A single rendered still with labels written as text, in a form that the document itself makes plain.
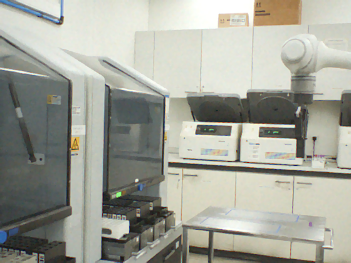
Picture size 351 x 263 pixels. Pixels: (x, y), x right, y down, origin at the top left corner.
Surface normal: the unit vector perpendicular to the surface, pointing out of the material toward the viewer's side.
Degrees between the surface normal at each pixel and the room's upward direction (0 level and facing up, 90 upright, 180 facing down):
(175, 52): 90
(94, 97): 90
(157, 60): 90
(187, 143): 90
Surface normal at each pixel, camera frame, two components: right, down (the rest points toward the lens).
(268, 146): -0.31, 0.03
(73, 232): 0.95, 0.04
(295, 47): -0.55, 0.00
